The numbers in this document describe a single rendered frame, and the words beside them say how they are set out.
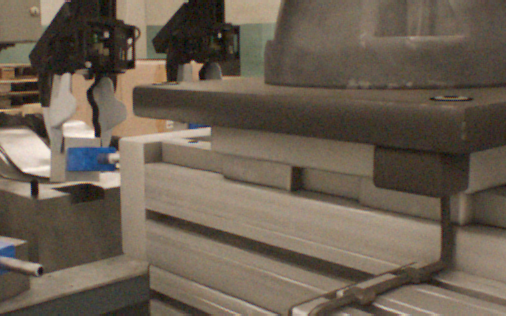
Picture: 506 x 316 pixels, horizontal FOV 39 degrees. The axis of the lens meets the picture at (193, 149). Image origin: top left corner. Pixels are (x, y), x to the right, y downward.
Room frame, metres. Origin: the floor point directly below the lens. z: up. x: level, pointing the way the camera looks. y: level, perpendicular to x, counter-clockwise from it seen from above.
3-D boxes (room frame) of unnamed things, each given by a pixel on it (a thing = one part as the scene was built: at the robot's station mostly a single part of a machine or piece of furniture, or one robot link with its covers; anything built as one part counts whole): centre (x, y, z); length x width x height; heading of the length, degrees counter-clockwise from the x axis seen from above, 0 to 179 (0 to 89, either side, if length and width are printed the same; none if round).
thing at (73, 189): (0.85, 0.14, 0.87); 0.05 x 0.05 x 0.04; 40
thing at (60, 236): (1.06, 0.24, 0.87); 0.50 x 0.26 x 0.14; 40
